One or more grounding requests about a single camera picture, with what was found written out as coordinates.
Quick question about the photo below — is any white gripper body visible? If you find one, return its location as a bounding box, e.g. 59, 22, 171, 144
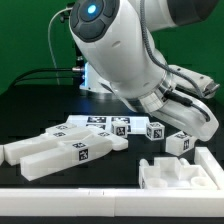
150, 94, 219, 142

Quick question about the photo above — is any white chair seat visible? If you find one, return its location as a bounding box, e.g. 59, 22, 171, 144
139, 157, 218, 190

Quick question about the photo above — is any white marker cube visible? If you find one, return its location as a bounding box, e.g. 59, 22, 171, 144
111, 121, 127, 138
146, 122, 165, 141

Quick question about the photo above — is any white chair back frame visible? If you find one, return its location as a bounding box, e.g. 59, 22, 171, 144
3, 127, 128, 181

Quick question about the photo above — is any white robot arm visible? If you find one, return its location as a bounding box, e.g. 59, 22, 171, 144
70, 0, 219, 141

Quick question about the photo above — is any white marker base plate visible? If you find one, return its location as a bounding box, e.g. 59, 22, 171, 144
67, 115, 149, 134

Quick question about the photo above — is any black table cable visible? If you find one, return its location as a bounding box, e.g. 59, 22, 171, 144
8, 67, 84, 91

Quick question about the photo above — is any white L-shaped wall fence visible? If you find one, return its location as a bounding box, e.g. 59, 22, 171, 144
0, 147, 224, 217

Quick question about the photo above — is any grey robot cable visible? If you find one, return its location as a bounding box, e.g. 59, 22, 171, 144
47, 5, 78, 86

